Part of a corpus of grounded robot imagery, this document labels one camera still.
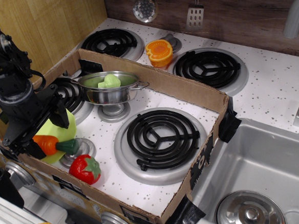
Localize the grey stove knob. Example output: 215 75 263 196
59 138 96 169
98 102 131 123
161 33 182 53

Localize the front left black burner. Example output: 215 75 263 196
52 77 84 114

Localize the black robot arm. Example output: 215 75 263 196
0 30 69 159

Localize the grey stove knob front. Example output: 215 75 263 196
59 138 96 169

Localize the black clamp block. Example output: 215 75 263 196
0 168 25 209

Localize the grey stove knob back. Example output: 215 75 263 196
161 33 182 53

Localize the silver oven dial left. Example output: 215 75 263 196
5 161 36 190

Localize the grey stove knob centre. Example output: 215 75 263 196
98 102 131 123

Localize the steel sink basin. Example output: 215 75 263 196
192 119 299 224

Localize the small steel pot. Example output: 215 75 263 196
71 71 149 105

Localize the orange toy carrot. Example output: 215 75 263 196
33 135 79 156

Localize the cardboard fence box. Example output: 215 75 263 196
0 37 249 224

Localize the orange toy fruit half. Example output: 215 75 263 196
145 39 173 68

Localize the steel pot lid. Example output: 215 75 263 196
215 190 287 224

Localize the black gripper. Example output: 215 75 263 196
0 84 69 160

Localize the back left black burner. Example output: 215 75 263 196
80 29 140 57

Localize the grey faucet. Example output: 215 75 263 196
283 0 299 39

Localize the hanging silver strainer ladle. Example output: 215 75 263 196
133 0 158 23

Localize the hanging silver spatula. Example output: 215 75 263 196
185 0 204 32

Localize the red toy strawberry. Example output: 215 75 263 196
69 154 101 185

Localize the front right black burner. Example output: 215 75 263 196
126 109 200 171

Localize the light green plastic plate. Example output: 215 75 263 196
37 110 77 164

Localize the green toy broccoli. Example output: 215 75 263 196
97 74 121 88

